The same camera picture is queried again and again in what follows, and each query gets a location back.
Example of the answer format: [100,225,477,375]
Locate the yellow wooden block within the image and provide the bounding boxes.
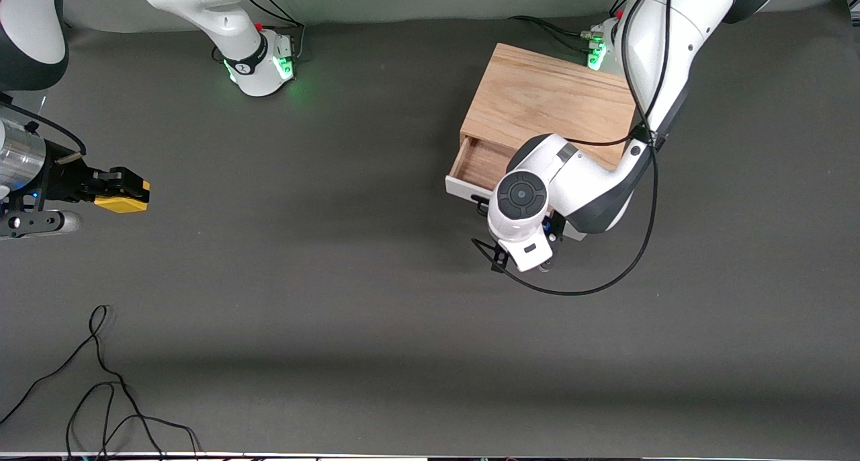
[94,194,148,214]

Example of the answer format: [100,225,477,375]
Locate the white-fronted wooden drawer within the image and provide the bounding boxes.
[445,136,587,243]

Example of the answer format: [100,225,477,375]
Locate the wooden drawer cabinet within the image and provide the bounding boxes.
[460,42,642,173]

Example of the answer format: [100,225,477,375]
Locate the dark grey table mat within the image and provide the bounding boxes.
[0,1,860,456]

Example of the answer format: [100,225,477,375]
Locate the loose black table cable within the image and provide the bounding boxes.
[0,304,202,460]

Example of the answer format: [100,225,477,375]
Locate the black left arm base cables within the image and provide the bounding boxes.
[507,0,629,53]

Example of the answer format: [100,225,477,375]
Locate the black arm base cables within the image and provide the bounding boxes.
[212,0,306,62]
[507,0,629,53]

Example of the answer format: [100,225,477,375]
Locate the black right arm base cables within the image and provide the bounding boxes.
[212,0,306,62]

